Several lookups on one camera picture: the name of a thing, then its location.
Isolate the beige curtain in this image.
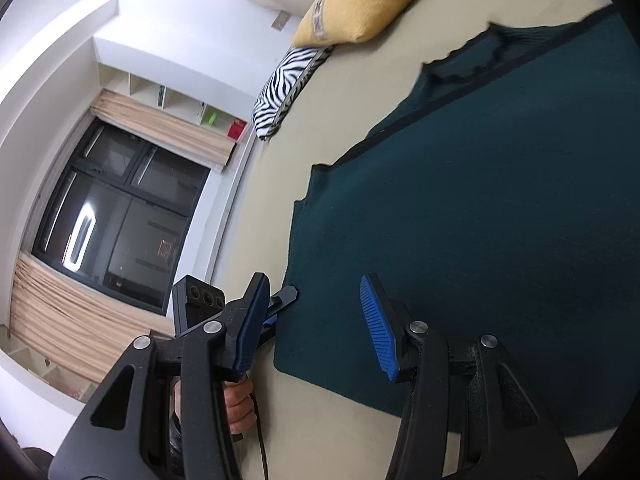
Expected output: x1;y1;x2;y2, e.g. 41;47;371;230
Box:
90;89;237;171
9;252;173;386

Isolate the white window bench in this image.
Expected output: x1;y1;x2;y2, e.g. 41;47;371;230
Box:
207;135;261;286

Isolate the white shelf unit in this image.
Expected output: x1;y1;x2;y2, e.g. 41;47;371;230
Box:
97;62;251;141
0;327;101;403

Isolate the bed with beige sheet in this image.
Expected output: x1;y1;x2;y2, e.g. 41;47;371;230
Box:
210;0;636;480

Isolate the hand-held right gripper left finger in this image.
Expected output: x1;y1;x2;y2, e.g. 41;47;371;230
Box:
47;272;273;480

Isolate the yellow pillow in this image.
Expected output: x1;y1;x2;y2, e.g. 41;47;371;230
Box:
291;0;441;48

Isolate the black cable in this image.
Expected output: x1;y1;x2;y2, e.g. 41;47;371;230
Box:
249;392;272;480

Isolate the zebra print pillow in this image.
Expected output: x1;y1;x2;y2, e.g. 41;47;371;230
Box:
251;45;335;142

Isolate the person's left hand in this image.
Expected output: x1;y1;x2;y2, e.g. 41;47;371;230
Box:
223;376;256;436

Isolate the dark window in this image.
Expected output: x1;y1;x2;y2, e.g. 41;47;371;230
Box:
31;120;211;316

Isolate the dark green sweater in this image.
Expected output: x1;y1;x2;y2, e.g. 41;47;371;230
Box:
273;2;640;438

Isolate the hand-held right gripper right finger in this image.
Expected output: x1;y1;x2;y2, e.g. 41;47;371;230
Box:
359;273;578;480

